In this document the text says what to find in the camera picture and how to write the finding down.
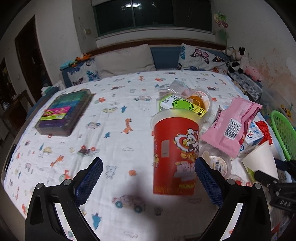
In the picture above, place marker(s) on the wooden headboard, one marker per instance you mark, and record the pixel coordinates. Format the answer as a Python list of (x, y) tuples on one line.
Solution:
[(155, 43)]

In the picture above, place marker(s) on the blue white milk carton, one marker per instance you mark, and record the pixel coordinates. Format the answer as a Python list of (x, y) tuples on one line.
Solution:
[(253, 137)]

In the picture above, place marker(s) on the colourful wall decoration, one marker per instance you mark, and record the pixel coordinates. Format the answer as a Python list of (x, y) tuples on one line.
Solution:
[(221, 20)]

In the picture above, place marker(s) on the beige pillow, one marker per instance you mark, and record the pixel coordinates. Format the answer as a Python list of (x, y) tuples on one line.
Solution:
[(125, 61)]

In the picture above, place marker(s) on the green plastic basket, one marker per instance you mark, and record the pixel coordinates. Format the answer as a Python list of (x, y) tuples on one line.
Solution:
[(285, 134)]

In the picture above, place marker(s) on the colourful marker pen case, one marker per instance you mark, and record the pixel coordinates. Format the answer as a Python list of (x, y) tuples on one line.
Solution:
[(60, 118)]

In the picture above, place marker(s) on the yellow green snack package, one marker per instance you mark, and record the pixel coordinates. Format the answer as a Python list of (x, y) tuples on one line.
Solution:
[(170, 101)]

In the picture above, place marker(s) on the blue white patterned cloth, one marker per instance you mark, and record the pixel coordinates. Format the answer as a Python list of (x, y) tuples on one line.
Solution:
[(251, 88)]

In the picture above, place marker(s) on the white cartoon print blanket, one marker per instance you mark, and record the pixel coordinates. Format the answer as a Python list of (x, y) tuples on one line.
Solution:
[(116, 128)]

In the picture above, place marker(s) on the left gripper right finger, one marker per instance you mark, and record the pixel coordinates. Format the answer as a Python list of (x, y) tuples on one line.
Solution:
[(242, 210)]

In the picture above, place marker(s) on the pink snack bag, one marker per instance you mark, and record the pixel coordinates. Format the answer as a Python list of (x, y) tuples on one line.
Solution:
[(230, 128)]

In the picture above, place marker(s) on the black white plush toy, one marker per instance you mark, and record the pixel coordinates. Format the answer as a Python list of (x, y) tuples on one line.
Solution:
[(239, 59)]

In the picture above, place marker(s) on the blue cushion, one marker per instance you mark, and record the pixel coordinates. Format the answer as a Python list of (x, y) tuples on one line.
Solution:
[(165, 57)]

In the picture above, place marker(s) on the butterfly print pillow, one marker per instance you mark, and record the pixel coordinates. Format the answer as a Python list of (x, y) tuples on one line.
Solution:
[(83, 72), (197, 59)]

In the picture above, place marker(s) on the dark window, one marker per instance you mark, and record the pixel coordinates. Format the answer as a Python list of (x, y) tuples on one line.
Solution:
[(116, 16)]

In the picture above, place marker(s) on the orange toy on headboard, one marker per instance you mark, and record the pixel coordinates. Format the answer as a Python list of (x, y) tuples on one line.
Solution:
[(83, 57)]

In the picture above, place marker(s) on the right butterfly print pillow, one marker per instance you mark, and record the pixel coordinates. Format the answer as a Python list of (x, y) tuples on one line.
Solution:
[(197, 59)]

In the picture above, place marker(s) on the left butterfly print pillow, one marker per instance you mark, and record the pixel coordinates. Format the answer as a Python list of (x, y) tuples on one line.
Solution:
[(83, 72)]

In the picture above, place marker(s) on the pink plush toy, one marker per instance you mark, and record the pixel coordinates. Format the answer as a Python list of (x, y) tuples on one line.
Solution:
[(253, 73)]

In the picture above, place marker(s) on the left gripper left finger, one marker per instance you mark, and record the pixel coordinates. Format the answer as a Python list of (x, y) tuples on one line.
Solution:
[(42, 222)]

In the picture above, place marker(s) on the white paper cup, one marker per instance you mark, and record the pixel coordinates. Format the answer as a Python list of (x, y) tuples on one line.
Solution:
[(262, 159)]

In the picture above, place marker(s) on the orange lidded jelly cup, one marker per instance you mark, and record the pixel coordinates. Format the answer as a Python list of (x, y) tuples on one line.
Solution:
[(201, 98)]

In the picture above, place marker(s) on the red paper snack cup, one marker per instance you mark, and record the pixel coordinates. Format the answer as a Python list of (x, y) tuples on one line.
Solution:
[(176, 148)]

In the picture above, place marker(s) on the clear plastic wrapper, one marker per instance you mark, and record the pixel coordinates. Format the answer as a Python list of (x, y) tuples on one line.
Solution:
[(176, 87)]

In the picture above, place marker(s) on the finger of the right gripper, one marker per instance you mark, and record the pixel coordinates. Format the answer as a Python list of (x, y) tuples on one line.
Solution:
[(285, 165), (264, 179)]

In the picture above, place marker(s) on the red plastic mesh bundle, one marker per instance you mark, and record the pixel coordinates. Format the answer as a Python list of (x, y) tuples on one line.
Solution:
[(265, 131)]

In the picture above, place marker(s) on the clear plastic jelly cup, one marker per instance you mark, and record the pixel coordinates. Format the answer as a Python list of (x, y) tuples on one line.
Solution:
[(216, 159)]

